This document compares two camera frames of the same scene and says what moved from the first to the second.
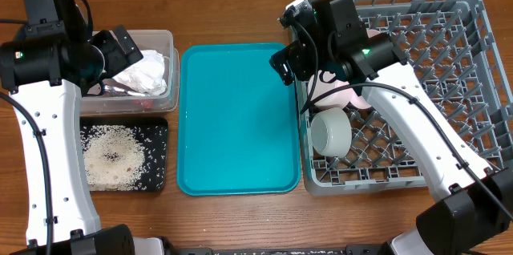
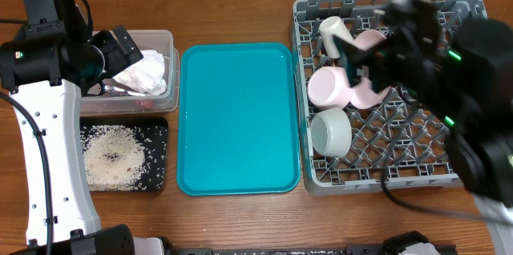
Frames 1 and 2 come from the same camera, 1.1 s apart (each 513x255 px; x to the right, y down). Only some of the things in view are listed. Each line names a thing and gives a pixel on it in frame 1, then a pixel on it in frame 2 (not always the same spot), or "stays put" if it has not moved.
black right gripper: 296,55 to 380,58
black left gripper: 119,59 stays put
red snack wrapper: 110,91 stays put
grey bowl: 331,132 stays put
